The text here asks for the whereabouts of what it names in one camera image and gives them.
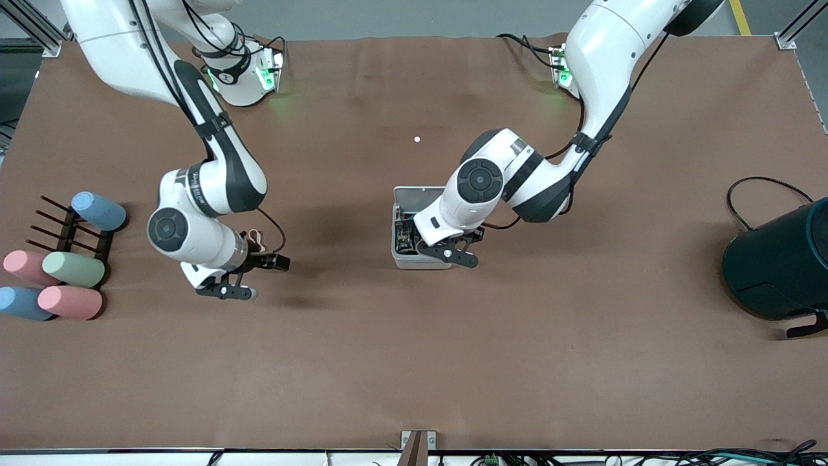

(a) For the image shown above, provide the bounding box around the small white lidded bin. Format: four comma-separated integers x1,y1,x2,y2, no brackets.
391,186,453,270

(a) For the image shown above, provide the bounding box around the black electronic scrap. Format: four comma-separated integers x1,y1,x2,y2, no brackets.
396,219,420,254

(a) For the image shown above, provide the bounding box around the blue cylindrical cup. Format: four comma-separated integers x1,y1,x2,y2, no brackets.
0,286,56,322
71,191,128,232

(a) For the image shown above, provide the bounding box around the green cylindrical cup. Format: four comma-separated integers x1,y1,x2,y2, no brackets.
42,251,106,289

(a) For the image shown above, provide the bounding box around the pink cylindrical cup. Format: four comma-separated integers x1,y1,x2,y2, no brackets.
3,250,62,286
38,285,104,321

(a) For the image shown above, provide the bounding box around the black peg cup rack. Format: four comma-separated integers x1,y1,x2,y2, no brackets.
29,195,116,287

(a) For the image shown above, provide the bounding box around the metal table edge bracket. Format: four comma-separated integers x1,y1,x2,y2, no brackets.
400,430,438,466

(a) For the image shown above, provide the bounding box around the black power cable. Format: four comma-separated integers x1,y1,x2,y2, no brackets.
726,176,814,231

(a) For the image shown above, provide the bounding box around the aluminium frame corner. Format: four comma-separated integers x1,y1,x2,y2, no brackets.
775,0,828,51
0,0,72,59

